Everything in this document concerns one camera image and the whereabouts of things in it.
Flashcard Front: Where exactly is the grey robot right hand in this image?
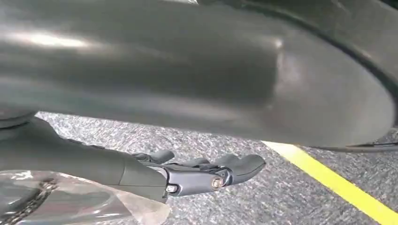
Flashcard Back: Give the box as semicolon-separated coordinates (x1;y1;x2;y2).
0;0;396;204

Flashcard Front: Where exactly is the clear plastic bag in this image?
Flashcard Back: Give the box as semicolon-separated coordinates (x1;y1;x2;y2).
0;170;171;225

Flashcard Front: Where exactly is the yellow floor tape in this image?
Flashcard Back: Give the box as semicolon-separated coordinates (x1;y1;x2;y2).
262;141;398;225

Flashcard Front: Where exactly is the black cable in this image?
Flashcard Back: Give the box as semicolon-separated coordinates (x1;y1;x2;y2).
199;0;398;153

